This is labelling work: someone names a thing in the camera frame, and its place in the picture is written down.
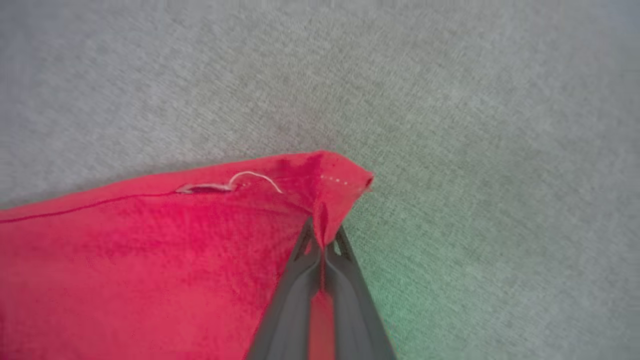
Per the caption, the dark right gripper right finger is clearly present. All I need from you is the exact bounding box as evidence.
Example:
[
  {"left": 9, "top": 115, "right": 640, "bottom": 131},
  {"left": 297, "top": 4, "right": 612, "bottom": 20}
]
[{"left": 325, "top": 225, "right": 398, "bottom": 360}]

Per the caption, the red and white jersey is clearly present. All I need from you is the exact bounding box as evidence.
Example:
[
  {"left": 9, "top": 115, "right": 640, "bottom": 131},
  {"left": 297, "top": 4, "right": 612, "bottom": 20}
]
[{"left": 0, "top": 150, "right": 375, "bottom": 360}]

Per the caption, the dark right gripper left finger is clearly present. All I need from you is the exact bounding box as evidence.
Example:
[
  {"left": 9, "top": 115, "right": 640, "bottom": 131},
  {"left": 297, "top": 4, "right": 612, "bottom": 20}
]
[{"left": 245, "top": 217, "right": 323, "bottom": 360}]

